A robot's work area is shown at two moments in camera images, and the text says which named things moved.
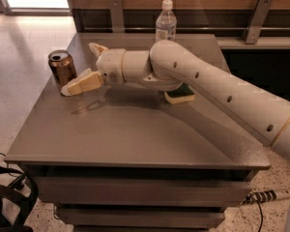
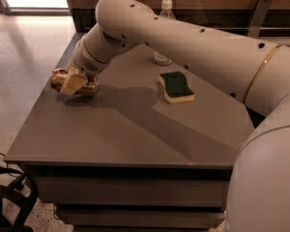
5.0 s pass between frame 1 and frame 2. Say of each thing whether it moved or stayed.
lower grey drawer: stayed
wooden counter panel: stayed
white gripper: moved
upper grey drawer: stayed
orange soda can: moved
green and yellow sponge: stayed
